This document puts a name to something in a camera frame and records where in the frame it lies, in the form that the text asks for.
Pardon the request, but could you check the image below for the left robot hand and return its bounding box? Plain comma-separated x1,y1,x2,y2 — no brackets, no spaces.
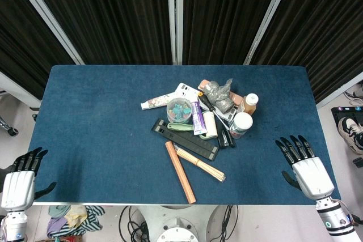
1,147,57,211

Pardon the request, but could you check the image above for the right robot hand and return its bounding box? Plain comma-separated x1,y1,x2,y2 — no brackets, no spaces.
275,135,335,199

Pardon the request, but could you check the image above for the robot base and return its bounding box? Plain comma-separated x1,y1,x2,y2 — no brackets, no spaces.
138,204,225,242

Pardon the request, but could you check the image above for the orange wooden stick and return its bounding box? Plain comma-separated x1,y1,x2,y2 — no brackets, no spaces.
164,141,197,205

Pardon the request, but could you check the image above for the chair caster wheel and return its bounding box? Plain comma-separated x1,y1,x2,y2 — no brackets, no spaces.
0,117,19,137

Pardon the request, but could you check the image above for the black white sneaker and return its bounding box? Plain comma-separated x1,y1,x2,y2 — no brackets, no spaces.
337,116,363,155

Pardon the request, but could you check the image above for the pile of striped cloths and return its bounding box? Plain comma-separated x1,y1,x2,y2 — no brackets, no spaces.
46,205,105,239

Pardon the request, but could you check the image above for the white lidded jar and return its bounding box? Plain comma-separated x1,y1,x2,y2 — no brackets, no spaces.
229,112,254,140

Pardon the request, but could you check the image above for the blue table cloth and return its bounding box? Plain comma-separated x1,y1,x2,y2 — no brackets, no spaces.
27,65,342,206

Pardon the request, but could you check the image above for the black stapler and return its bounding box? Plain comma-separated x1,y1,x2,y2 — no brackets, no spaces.
216,118,236,149

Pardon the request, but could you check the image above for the brown bottle with white cap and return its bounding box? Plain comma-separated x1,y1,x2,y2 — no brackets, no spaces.
237,92,259,116

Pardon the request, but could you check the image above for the grey digital scale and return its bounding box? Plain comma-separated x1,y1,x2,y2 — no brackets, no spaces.
215,105,239,121

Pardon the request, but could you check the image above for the bundle of bamboo skewers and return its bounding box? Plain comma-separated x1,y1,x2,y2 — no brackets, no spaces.
172,144,227,182

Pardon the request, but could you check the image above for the white cylinder roll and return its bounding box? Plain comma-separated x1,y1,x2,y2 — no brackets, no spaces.
199,111,218,141

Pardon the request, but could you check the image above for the crumpled grey plastic bag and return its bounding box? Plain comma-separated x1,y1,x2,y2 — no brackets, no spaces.
204,78,235,112

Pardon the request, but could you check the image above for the purple white tube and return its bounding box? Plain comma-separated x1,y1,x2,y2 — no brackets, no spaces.
191,101,207,136

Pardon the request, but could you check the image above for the green utility knife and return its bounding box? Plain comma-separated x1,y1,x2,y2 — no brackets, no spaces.
166,122,194,133

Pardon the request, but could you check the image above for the clear jar of coloured clips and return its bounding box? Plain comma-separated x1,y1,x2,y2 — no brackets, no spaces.
166,97,193,124

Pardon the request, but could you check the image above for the white remote control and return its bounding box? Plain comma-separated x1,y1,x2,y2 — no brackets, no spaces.
173,82,202,101

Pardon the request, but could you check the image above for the floral print tube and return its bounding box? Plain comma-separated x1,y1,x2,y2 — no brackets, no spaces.
140,94,177,111

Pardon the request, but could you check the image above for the black folding screen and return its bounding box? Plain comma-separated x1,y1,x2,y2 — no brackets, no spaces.
0,0,363,104

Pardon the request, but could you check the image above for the black cable bundle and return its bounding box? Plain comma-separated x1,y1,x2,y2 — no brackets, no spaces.
118,205,150,242

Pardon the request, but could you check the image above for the black handled screwdriver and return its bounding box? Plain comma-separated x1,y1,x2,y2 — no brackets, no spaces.
197,91,229,129

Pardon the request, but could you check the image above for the black plastic rail strip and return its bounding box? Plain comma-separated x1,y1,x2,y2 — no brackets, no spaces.
151,124,218,160
154,118,220,154

